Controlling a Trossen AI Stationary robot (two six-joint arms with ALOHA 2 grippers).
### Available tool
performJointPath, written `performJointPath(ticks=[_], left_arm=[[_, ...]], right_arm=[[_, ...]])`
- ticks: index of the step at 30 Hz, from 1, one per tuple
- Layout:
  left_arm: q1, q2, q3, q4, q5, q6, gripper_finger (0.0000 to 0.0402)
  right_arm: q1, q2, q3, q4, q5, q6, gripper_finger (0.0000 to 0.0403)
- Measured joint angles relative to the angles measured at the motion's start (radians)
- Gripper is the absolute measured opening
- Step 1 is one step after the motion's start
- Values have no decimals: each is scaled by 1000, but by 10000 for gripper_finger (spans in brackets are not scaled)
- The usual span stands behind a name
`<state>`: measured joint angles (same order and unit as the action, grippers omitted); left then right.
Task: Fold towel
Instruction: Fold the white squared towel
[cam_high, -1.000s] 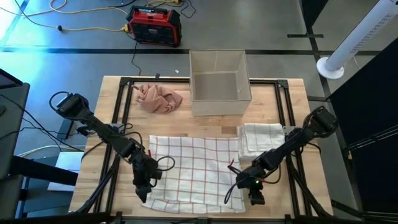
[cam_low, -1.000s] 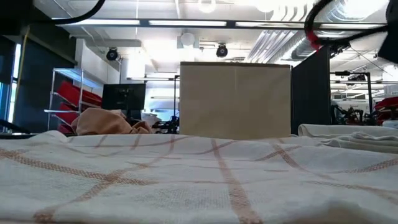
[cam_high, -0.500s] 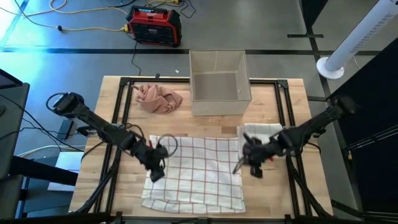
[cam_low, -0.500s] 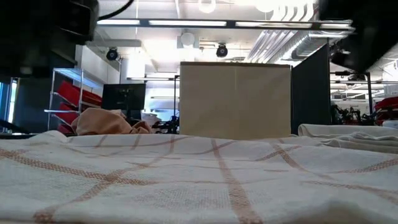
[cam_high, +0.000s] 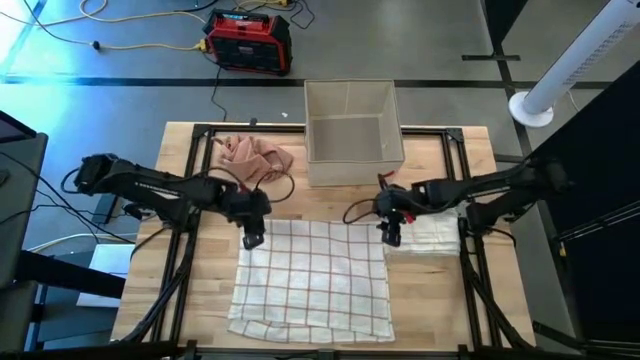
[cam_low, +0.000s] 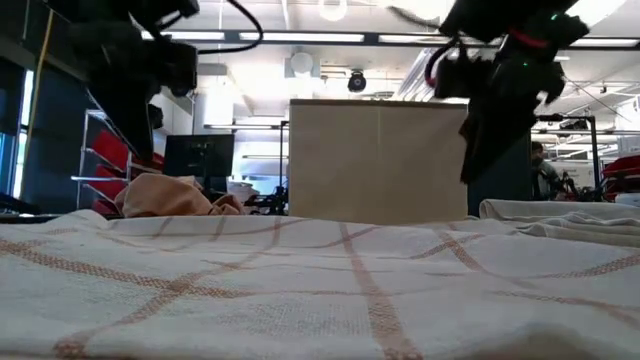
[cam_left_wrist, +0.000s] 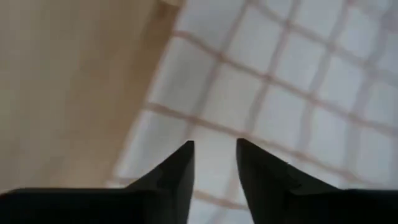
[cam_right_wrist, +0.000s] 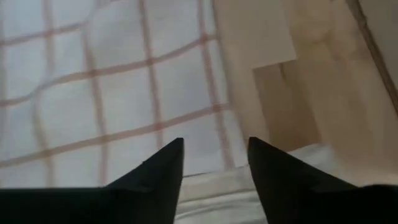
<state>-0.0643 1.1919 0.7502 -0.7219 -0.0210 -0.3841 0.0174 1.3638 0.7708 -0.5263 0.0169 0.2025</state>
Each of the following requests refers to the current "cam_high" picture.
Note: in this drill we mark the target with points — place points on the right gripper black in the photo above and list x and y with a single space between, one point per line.
397 200

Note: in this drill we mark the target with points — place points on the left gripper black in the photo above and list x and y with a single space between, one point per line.
250 205

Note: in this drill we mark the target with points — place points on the white towel grey plaid lines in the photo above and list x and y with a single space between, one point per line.
435 237

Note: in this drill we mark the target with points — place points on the white towel red check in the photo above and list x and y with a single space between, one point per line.
310 280

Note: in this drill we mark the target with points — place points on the pink towel white stripes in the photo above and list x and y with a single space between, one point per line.
250 157

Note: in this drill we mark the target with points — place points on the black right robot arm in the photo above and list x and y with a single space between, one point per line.
480 187

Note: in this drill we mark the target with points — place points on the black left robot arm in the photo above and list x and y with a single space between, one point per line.
150 182

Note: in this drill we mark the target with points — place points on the beige fabric storage box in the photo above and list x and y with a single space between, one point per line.
352 140

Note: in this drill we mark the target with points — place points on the white flat panel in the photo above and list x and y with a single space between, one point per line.
107 265

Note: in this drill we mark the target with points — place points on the black power brick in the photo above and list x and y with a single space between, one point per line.
105 210

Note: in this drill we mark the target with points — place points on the red black power station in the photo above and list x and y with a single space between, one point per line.
247 45

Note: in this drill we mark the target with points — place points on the black partition screen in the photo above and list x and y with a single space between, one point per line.
600 280

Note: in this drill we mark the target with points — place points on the black side desk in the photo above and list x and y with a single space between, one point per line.
20 210

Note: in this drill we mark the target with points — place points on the black floor stand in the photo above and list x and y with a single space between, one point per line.
500 20

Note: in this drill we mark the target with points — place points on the white tower fan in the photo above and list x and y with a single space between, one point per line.
575 55

